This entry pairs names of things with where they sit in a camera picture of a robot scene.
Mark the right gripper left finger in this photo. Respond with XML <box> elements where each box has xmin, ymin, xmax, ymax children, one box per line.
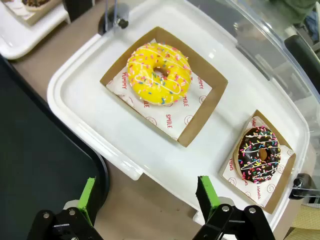
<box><xmin>26</xmin><ymin>176</ymin><xmax>103</xmax><ymax>240</ymax></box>

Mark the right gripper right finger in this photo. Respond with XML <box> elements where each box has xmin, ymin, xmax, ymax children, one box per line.
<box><xmin>192</xmin><ymin>175</ymin><xmax>276</xmax><ymax>240</ymax></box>

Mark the person left forearm olive sleeve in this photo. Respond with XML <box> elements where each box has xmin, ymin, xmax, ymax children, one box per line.
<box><xmin>268</xmin><ymin>0</ymin><xmax>317</xmax><ymax>25</ymax></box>

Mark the dark chocolate sprinkled donut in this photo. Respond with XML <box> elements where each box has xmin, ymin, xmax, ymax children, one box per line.
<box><xmin>236</xmin><ymin>125</ymin><xmax>282</xmax><ymax>185</ymax></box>

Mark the black serving tray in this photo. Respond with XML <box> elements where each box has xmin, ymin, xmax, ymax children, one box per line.
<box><xmin>0</xmin><ymin>53</ymin><xmax>110</xmax><ymax>240</ymax></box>

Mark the yellow sprinkled donut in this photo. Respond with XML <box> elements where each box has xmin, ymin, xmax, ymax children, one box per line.
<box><xmin>126</xmin><ymin>42</ymin><xmax>193</xmax><ymax>106</ymax></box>

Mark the brown chocolate sprinkled donut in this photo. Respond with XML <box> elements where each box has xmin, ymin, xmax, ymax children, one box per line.
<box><xmin>21</xmin><ymin>0</ymin><xmax>52</xmax><ymax>7</ymax></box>

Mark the white printed paper liner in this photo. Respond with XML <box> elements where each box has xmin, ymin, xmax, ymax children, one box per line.
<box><xmin>9</xmin><ymin>0</ymin><xmax>34</xmax><ymax>20</ymax></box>
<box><xmin>106</xmin><ymin>38</ymin><xmax>213</xmax><ymax>141</ymax></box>
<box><xmin>219</xmin><ymin>117</ymin><xmax>295</xmax><ymax>208</ymax></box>

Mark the white display case base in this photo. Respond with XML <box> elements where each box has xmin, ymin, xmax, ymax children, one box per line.
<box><xmin>46</xmin><ymin>0</ymin><xmax>311</xmax><ymax>235</ymax></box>
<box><xmin>0</xmin><ymin>0</ymin><xmax>72</xmax><ymax>60</ymax></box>

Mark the clear display case lid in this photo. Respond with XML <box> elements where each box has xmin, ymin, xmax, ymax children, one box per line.
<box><xmin>104</xmin><ymin>0</ymin><xmax>320</xmax><ymax>201</ymax></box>

